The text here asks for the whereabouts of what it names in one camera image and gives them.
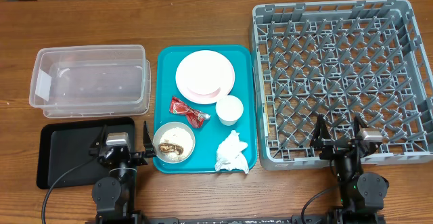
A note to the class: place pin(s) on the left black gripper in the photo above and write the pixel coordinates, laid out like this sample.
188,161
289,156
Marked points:
140,158

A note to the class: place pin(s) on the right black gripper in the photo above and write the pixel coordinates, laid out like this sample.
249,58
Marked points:
320,138

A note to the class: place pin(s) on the white bowl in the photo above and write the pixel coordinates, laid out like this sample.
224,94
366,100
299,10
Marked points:
158,135

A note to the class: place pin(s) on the rice and food scrap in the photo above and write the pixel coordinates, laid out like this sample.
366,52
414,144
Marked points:
176,144

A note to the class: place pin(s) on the red ketchup packet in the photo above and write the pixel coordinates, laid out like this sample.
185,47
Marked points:
194,117

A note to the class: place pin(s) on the white napkin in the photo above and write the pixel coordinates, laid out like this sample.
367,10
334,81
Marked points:
229,154

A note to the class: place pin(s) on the white paper cup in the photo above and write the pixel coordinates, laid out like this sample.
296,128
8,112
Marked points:
229,109

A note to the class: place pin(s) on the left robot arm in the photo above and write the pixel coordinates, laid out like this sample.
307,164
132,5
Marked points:
114,195

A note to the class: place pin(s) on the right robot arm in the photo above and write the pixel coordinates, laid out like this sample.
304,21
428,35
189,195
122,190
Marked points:
361,193

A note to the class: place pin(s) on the grey dishwasher rack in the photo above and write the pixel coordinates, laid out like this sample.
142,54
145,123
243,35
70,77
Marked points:
339,60

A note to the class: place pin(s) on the black plastic tray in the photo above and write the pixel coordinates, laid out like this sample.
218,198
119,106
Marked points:
66,145

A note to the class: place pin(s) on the clear plastic bin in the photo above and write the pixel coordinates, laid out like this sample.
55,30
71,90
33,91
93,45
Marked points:
91,81

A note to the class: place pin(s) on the teal plastic tray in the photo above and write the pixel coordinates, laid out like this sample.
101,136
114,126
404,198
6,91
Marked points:
213,132

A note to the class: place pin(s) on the pink round plate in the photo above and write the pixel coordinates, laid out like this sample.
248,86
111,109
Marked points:
205,76

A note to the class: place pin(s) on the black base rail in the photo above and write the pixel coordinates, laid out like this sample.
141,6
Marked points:
294,219

